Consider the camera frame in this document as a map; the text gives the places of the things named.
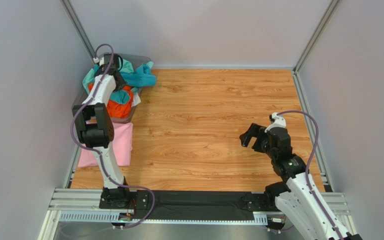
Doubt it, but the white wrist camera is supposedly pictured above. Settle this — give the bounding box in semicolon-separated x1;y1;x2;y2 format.
264;112;287;133
93;57;105;66

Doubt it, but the dark teal t shirt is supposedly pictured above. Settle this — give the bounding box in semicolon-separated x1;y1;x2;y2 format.
83;53;157;106

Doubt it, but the black base cloth strip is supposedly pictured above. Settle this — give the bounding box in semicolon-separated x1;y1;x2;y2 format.
145;190;271;221

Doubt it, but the white cloth in bin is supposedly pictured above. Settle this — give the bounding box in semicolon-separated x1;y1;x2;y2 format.
131;92;142;108

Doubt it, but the aluminium frame rail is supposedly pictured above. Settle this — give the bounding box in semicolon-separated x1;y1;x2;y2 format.
37;187;359;240

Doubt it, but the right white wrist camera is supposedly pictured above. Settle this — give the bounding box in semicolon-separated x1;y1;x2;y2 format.
264;112;287;133

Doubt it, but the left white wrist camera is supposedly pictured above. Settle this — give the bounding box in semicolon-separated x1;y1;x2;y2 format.
93;57;105;66

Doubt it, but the orange t shirt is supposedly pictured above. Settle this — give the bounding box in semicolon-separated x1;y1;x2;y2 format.
106;85;135;119

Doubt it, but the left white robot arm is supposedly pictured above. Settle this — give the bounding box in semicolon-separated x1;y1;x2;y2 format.
71;53;131;209

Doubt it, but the folded pink t shirt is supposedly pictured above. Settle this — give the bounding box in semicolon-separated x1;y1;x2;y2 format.
77;122;134;168

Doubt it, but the light mint t shirt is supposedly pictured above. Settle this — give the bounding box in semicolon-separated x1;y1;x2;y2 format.
82;58;135;94

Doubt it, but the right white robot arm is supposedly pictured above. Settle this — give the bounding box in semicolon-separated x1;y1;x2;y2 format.
239;123;362;240

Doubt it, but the clear plastic bin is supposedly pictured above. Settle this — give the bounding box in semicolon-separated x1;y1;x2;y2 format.
71;53;151;124

